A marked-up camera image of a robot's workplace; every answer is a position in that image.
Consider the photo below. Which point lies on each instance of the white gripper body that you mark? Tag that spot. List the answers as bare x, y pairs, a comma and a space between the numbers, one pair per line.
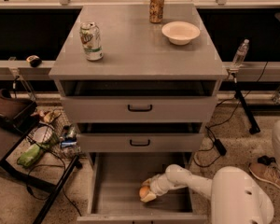
157, 186

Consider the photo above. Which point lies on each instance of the orange fruit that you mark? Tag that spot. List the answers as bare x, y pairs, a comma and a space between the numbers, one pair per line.
143, 192

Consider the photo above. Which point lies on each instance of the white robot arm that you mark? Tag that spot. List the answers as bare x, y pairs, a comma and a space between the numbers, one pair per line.
235, 197

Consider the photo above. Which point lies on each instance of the grey open bottom drawer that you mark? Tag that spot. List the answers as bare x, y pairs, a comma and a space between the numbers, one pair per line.
114, 191

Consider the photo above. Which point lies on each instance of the grey drawer cabinet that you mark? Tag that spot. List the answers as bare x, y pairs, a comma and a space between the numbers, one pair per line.
135, 49

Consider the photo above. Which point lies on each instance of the grey top drawer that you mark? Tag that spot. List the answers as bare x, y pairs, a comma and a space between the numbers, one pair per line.
138, 101

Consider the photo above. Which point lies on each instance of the black caster wheel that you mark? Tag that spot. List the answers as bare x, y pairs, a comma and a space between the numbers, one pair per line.
266, 160

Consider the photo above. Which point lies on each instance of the tan sneaker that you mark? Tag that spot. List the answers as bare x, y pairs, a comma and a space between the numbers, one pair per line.
265, 173

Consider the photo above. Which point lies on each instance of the black tripod stand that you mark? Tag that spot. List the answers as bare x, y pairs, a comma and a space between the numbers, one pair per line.
238, 95

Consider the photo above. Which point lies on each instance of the green chip bag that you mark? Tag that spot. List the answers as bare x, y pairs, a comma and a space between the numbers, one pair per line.
30, 156

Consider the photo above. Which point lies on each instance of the black side table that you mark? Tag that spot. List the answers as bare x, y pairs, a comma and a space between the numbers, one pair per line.
16, 122

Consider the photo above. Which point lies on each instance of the white ceramic bowl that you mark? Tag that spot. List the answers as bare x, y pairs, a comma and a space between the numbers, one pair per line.
180, 32

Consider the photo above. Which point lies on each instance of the clear plastic water bottle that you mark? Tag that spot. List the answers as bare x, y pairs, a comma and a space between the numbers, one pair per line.
240, 54

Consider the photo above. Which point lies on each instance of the green white soda can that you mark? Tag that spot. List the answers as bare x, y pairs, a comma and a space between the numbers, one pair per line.
91, 41

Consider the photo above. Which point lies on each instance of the small black round device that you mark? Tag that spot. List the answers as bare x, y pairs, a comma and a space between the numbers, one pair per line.
34, 61

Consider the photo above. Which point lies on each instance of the brown patterned drink can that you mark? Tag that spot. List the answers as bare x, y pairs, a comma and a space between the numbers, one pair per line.
156, 11

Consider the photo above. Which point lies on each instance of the black power adapter with cable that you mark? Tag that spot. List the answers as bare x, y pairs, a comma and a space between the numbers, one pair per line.
216, 142

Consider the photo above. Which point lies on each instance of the wire basket of snacks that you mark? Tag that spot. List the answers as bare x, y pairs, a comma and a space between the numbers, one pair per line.
55, 132

